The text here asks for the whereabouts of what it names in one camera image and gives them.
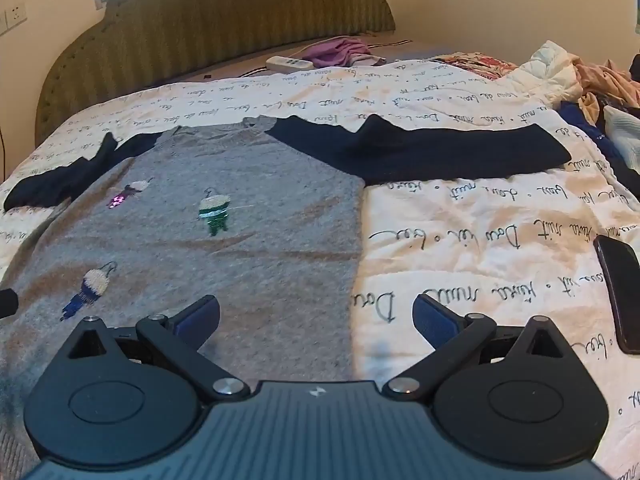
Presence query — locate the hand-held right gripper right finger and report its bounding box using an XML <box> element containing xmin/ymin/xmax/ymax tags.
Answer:
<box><xmin>383</xmin><ymin>294</ymin><xmax>572</xmax><ymax>404</ymax></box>

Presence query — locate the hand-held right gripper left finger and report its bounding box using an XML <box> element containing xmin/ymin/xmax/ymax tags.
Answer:
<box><xmin>65</xmin><ymin>295</ymin><xmax>251</xmax><ymax>404</ymax></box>

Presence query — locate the grey sweater with navy sleeves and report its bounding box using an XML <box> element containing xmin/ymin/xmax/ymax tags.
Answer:
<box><xmin>0</xmin><ymin>115</ymin><xmax>573</xmax><ymax>480</ymax></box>

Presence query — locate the white script printed blanket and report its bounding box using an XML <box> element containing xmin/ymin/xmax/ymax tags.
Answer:
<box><xmin>0</xmin><ymin>52</ymin><xmax>640</xmax><ymax>480</ymax></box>

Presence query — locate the black smartphone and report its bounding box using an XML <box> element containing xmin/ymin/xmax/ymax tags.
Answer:
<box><xmin>593</xmin><ymin>235</ymin><xmax>640</xmax><ymax>356</ymax></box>

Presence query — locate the navy blue cloth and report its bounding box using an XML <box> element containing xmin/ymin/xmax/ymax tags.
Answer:
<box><xmin>557</xmin><ymin>100</ymin><xmax>640</xmax><ymax>186</ymax></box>

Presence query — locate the brown striped bed sheet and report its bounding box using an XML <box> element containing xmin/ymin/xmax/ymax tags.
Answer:
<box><xmin>200</xmin><ymin>35</ymin><xmax>413</xmax><ymax>81</ymax></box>

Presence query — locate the floral cloth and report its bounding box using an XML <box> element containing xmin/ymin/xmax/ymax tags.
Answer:
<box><xmin>432</xmin><ymin>51</ymin><xmax>518</xmax><ymax>81</ymax></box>

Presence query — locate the pale blue cloth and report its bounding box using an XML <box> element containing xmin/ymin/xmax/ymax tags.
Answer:
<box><xmin>602</xmin><ymin>105</ymin><xmax>640</xmax><ymax>171</ymax></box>

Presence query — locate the white padded jacket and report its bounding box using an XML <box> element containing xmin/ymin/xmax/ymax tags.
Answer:
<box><xmin>505</xmin><ymin>40</ymin><xmax>583</xmax><ymax>111</ymax></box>

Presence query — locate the white power strip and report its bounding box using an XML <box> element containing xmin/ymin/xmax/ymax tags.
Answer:
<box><xmin>265</xmin><ymin>55</ymin><xmax>313</xmax><ymax>72</ymax></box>

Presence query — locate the purple cloth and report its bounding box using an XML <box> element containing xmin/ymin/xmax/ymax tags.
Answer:
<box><xmin>302</xmin><ymin>36</ymin><xmax>386</xmax><ymax>68</ymax></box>

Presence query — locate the pink cloth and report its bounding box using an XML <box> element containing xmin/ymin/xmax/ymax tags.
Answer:
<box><xmin>572</xmin><ymin>57</ymin><xmax>640</xmax><ymax>126</ymax></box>

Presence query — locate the olive upholstered headboard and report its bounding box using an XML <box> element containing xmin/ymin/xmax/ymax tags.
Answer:
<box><xmin>35</xmin><ymin>0</ymin><xmax>397</xmax><ymax>146</ymax></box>

